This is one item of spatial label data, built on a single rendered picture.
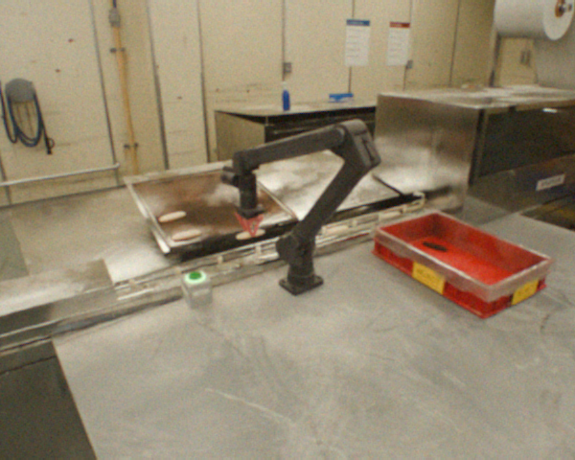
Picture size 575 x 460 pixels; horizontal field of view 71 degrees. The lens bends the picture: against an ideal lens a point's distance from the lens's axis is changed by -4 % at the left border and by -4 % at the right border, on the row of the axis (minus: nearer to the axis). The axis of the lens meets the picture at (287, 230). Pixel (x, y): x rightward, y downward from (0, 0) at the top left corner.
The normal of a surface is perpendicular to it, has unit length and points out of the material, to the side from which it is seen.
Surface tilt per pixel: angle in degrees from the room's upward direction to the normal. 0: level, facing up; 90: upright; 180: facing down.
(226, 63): 90
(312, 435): 0
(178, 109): 90
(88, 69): 90
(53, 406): 90
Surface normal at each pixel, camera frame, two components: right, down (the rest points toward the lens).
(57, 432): 0.52, 0.34
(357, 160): -0.66, 0.31
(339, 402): 0.00, -0.91
